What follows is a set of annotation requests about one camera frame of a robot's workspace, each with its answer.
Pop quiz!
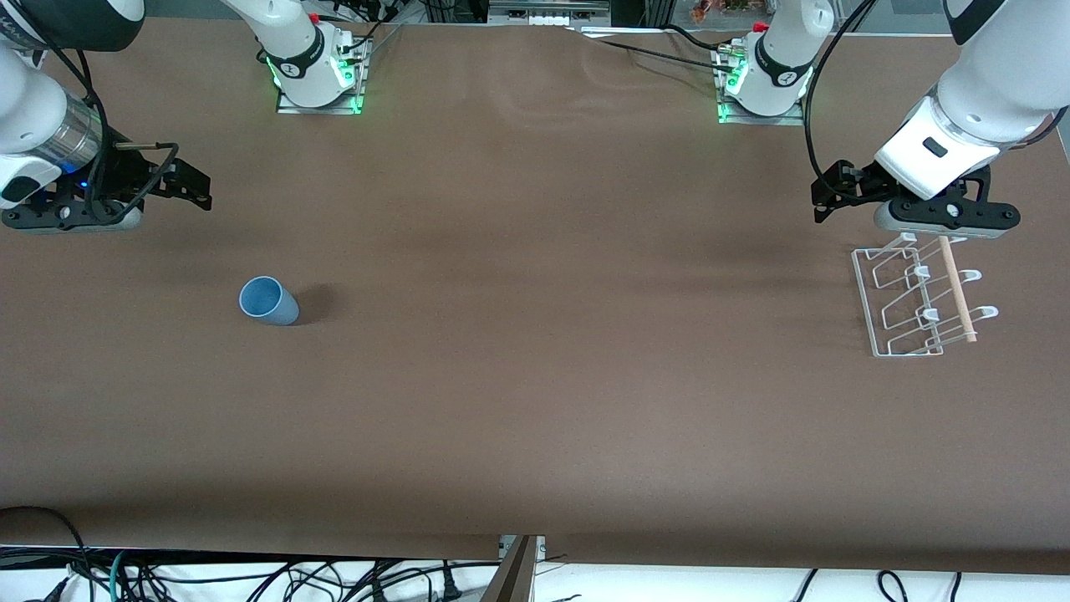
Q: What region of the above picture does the blue plastic cup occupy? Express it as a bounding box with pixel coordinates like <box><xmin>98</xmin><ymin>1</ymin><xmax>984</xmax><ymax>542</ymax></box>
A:
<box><xmin>239</xmin><ymin>276</ymin><xmax>300</xmax><ymax>326</ymax></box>

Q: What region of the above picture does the wooden rack rod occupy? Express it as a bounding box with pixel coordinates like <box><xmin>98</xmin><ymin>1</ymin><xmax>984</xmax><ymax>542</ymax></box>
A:
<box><xmin>938</xmin><ymin>236</ymin><xmax>978</xmax><ymax>344</ymax></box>

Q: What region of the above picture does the orange background object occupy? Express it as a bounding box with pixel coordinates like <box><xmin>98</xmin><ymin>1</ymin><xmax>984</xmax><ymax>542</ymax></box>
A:
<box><xmin>690</xmin><ymin>0</ymin><xmax>755</xmax><ymax>21</ymax></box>

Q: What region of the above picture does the white power strip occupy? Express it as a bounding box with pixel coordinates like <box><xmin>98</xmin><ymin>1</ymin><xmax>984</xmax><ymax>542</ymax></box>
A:
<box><xmin>488</xmin><ymin>0</ymin><xmax>612</xmax><ymax>27</ymax></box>

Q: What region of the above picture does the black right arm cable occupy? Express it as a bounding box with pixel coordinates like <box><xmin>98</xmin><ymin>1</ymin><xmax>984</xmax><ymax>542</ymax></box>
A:
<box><xmin>33</xmin><ymin>25</ymin><xmax>181</xmax><ymax>228</ymax></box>

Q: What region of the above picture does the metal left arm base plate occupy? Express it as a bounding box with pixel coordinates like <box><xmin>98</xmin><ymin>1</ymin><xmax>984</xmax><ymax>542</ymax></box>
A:
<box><xmin>711</xmin><ymin>46</ymin><xmax>807</xmax><ymax>127</ymax></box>

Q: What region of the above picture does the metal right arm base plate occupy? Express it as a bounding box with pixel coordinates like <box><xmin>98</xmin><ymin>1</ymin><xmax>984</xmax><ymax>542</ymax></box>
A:
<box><xmin>276</xmin><ymin>38</ymin><xmax>372</xmax><ymax>115</ymax></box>

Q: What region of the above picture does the white wire cup rack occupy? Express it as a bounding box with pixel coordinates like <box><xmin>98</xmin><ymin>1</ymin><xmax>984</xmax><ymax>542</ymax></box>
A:
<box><xmin>851</xmin><ymin>232</ymin><xmax>1000</xmax><ymax>359</ymax></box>

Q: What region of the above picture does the black cable on table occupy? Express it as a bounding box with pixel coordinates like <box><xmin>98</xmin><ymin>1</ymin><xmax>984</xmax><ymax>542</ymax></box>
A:
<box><xmin>575</xmin><ymin>23</ymin><xmax>738</xmax><ymax>73</ymax></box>

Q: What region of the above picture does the black looped floor cable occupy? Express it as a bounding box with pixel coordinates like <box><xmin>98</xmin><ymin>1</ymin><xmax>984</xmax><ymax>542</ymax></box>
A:
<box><xmin>0</xmin><ymin>505</ymin><xmax>91</xmax><ymax>586</ymax></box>

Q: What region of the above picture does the teal floor cable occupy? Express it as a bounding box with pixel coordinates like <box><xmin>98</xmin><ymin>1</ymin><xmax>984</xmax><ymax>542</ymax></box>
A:
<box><xmin>107</xmin><ymin>549</ymin><xmax>133</xmax><ymax>602</ymax></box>

